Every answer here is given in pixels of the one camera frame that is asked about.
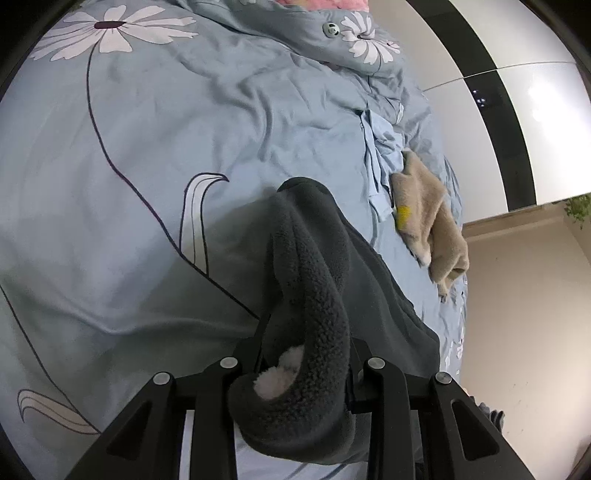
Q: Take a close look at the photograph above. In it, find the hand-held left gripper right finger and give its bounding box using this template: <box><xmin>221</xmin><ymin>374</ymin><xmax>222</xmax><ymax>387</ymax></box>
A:
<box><xmin>346</xmin><ymin>337</ymin><xmax>536</xmax><ymax>480</ymax></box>

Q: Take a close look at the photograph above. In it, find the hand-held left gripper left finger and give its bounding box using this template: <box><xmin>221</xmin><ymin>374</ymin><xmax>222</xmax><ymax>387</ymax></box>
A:
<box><xmin>65</xmin><ymin>318</ymin><xmax>271</xmax><ymax>480</ymax></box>

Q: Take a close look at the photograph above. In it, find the black and white fleece jacket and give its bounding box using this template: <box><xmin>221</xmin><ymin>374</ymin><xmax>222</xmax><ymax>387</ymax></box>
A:
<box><xmin>226</xmin><ymin>176</ymin><xmax>441</xmax><ymax>466</ymax></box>

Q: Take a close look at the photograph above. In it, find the beige garment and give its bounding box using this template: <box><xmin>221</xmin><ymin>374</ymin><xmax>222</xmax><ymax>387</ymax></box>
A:
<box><xmin>390</xmin><ymin>150</ymin><xmax>471</xmax><ymax>303</ymax></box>

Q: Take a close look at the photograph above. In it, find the blue floral bed sheet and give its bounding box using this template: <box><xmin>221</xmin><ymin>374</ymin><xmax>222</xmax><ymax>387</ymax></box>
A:
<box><xmin>0</xmin><ymin>0</ymin><xmax>469</xmax><ymax>480</ymax></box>

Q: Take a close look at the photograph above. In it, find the light blue shirt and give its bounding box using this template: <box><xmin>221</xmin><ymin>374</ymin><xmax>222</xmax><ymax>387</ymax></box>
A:
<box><xmin>358</xmin><ymin>108</ymin><xmax>409</xmax><ymax>222</ymax></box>

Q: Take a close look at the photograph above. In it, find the green plant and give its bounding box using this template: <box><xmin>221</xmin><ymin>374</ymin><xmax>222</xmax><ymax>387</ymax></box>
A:
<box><xmin>563</xmin><ymin>194</ymin><xmax>591</xmax><ymax>227</ymax></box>

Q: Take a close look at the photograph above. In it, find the white and black wardrobe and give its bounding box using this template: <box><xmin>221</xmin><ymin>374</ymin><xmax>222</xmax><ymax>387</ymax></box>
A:
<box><xmin>369</xmin><ymin>0</ymin><xmax>589</xmax><ymax>227</ymax></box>

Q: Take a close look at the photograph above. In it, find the blue floral quilt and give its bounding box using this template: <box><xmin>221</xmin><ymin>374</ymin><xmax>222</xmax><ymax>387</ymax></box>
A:
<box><xmin>173</xmin><ymin>0</ymin><xmax>416</xmax><ymax>93</ymax></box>

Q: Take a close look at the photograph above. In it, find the pink pillow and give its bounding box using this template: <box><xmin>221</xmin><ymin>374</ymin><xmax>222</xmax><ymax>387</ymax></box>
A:
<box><xmin>272</xmin><ymin>0</ymin><xmax>370</xmax><ymax>12</ymax></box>

